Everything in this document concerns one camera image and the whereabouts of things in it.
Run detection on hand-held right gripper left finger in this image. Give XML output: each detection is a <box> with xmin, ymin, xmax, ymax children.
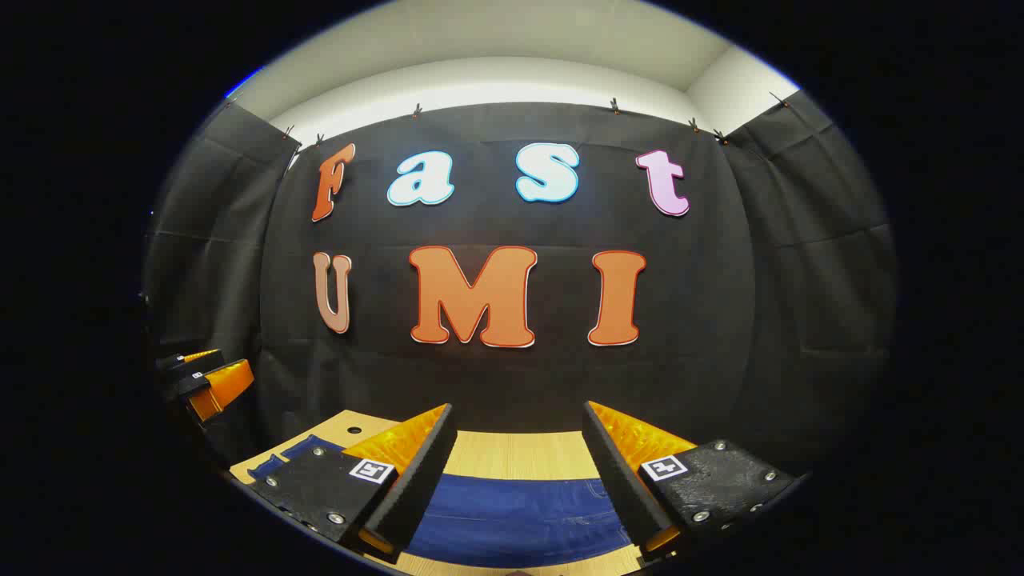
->
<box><xmin>248</xmin><ymin>402</ymin><xmax>459</xmax><ymax>561</ymax></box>

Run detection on blue denim jeans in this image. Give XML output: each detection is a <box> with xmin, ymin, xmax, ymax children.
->
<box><xmin>246</xmin><ymin>434</ymin><xmax>641</xmax><ymax>569</ymax></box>

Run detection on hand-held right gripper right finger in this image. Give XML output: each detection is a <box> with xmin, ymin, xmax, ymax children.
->
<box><xmin>582</xmin><ymin>400</ymin><xmax>801</xmax><ymax>561</ymax></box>

